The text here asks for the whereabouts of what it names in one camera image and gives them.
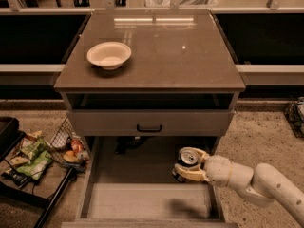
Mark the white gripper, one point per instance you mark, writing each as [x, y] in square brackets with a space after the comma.
[218, 170]

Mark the blue pepsi can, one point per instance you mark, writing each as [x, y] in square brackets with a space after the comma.
[187, 158]

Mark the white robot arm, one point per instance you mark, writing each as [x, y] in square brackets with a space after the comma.
[260, 186]

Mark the open grey middle drawer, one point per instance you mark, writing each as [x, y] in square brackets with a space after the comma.
[137, 189]

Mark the grey drawer cabinet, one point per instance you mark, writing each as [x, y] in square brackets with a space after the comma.
[179, 61]

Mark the white paper bowl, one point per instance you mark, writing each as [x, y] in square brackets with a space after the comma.
[109, 55]

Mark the green chip bag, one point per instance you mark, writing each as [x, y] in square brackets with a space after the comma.
[38, 159]

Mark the black wire basket right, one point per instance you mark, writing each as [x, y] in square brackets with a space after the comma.
[294, 113]

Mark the closed drawer with black handle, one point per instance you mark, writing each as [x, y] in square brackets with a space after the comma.
[150, 122]

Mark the wire basket with snacks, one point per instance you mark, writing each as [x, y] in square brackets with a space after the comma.
[68, 149]

